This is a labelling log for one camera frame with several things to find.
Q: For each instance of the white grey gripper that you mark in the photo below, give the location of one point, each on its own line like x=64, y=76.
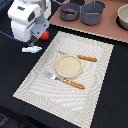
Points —
x=29, y=19

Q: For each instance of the red toy tomato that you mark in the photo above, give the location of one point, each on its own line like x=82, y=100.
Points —
x=45, y=36

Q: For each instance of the brown toy sausage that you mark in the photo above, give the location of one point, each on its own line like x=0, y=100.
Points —
x=69, y=11

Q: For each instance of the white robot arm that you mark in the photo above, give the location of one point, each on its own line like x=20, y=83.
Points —
x=29, y=18

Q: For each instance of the grey frying pan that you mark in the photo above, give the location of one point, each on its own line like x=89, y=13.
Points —
x=69, y=6

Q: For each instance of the beige round plate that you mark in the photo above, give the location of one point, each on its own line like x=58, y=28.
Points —
x=68, y=66

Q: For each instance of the grey cooking pot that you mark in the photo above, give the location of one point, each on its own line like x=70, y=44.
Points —
x=91, y=13

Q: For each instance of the beige bowl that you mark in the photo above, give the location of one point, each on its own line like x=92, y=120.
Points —
x=123, y=16

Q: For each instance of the fork with orange handle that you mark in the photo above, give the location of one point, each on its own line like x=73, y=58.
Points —
x=69, y=82

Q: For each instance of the knife with orange handle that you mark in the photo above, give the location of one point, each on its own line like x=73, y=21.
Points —
x=78, y=56

